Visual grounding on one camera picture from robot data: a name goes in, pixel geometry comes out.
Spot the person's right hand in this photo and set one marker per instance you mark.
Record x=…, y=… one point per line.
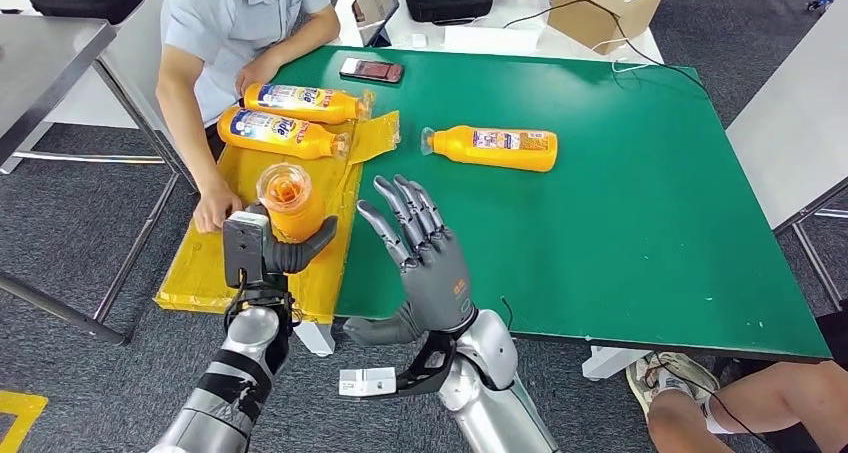
x=215, y=210

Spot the white sneaker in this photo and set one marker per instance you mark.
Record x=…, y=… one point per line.
x=669, y=370

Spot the yellow floor tape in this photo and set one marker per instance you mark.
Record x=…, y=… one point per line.
x=16, y=413

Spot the smartphone with red case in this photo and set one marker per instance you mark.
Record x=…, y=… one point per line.
x=371, y=71

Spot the person's right forearm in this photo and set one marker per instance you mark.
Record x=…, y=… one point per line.
x=192, y=138

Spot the stainless steel table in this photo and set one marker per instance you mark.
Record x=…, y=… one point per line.
x=40, y=62

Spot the white desk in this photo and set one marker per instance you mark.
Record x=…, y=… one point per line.
x=523, y=18

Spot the person's left hand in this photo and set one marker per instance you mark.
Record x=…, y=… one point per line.
x=257, y=76

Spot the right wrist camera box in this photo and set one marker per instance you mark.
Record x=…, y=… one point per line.
x=368, y=382

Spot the orange detergent bottle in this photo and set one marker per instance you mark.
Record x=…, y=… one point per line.
x=298, y=105
x=291, y=205
x=278, y=135
x=464, y=148

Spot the person's left forearm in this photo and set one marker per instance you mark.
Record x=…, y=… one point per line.
x=305, y=39

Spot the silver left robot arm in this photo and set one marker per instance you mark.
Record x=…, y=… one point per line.
x=245, y=344

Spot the white table leg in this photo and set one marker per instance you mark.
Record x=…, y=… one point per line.
x=316, y=340
x=616, y=364

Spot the pale grey table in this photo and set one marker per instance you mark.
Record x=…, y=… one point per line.
x=795, y=119
x=132, y=72

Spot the small white charger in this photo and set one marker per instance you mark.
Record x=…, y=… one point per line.
x=418, y=40

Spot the brown cardboard box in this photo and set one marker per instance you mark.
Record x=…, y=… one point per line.
x=603, y=9

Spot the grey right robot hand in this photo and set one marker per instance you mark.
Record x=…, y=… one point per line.
x=437, y=284

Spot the yellow taped cardboard sheet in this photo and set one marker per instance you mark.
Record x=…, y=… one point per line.
x=199, y=271

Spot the tablet on stand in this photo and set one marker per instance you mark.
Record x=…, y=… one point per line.
x=374, y=5

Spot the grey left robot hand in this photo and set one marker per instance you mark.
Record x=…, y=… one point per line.
x=298, y=250

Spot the person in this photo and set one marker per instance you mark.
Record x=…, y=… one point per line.
x=212, y=26
x=762, y=404

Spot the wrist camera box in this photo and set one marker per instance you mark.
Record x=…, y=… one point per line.
x=368, y=382
x=244, y=251

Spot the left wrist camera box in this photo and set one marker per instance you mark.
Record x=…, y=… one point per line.
x=244, y=251

